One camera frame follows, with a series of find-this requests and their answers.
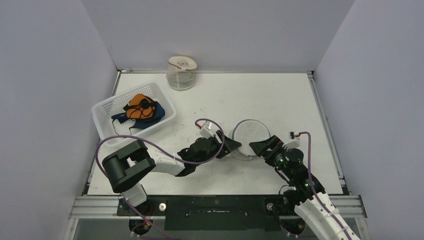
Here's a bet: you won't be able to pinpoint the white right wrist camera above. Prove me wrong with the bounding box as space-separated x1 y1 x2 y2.
283 131 301 150

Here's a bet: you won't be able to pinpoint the orange bra black straps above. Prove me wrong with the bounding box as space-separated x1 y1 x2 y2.
122 93 158 120

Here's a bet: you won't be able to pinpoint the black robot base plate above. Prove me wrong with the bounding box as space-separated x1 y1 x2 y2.
136 194 306 234

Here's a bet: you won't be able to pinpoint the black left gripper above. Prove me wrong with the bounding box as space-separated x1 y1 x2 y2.
195 130 241 167

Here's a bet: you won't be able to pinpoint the white mesh bag beige trim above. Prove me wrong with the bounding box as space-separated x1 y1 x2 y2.
166 55 198 91

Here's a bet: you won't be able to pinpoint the navy blue bra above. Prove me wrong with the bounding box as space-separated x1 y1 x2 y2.
111 101 166 135

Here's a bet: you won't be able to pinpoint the white perforated plastic basket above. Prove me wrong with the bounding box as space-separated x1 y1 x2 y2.
91 81 177 140

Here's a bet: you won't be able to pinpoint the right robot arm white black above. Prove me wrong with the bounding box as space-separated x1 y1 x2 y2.
249 135 359 240

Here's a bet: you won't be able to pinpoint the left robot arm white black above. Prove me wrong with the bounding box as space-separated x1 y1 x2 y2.
101 130 242 216

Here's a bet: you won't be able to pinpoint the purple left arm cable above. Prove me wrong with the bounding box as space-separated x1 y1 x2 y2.
95 118 226 240

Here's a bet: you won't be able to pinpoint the aluminium front frame rail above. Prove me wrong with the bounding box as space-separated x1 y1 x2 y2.
69 195 367 219

